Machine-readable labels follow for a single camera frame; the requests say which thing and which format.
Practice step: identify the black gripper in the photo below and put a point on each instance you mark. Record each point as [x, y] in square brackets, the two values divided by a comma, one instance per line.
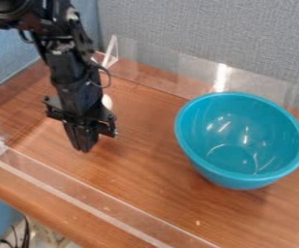
[77, 106]

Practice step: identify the white toy mushroom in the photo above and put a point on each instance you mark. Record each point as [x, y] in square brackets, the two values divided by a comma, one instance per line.
[107, 102]

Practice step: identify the blue plastic bowl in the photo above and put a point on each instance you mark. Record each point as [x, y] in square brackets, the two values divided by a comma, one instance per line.
[241, 139]

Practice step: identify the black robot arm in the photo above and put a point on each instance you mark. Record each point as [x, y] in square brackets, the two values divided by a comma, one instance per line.
[50, 24]

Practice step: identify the clear acrylic barrier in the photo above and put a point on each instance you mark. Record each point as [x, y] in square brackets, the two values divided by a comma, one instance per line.
[150, 149]

